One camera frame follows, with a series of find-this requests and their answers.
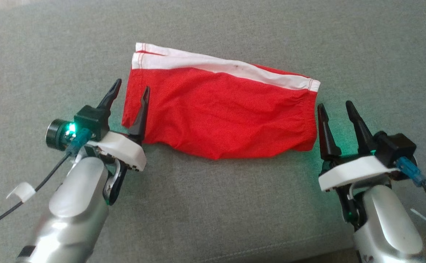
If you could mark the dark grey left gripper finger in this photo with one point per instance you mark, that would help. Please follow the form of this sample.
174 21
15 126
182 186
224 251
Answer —
139 124
110 98

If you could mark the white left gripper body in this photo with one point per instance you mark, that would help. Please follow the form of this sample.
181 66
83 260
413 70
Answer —
125 151

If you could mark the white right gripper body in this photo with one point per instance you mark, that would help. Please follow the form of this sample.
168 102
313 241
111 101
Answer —
355 171

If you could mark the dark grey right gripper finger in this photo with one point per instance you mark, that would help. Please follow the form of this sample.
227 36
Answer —
362 135
327 138

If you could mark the red shorts with white band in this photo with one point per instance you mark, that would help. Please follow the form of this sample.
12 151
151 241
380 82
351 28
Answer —
216 117

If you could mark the white zip tie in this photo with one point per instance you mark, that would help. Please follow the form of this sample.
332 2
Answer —
424 216

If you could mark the grey fabric sofa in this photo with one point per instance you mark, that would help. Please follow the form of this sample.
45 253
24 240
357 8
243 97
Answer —
234 204

